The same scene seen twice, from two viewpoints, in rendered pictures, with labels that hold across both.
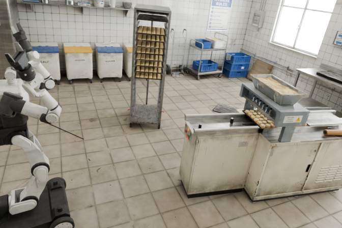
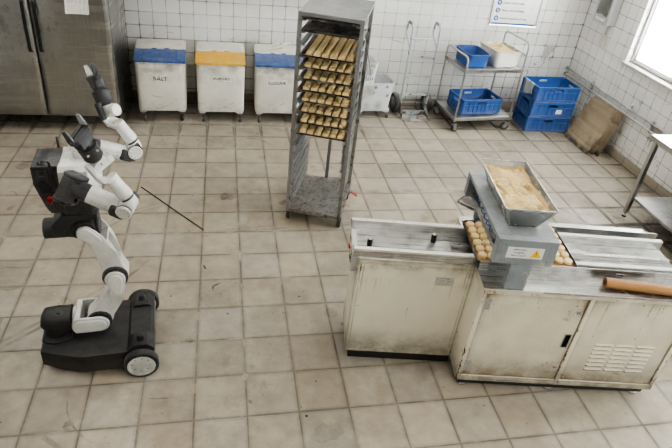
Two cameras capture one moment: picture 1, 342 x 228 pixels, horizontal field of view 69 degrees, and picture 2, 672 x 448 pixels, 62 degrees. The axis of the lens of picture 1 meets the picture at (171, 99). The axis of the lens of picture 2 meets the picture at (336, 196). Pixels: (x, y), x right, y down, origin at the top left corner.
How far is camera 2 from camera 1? 106 cm
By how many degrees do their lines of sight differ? 13
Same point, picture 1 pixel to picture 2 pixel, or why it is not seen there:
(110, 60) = (278, 82)
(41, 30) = (160, 17)
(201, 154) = (366, 289)
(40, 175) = (114, 284)
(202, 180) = (370, 330)
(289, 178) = (528, 353)
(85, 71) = (230, 99)
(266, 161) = (477, 317)
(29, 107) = (95, 195)
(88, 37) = (242, 33)
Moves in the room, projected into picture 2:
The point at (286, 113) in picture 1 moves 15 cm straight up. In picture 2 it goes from (511, 242) to (519, 219)
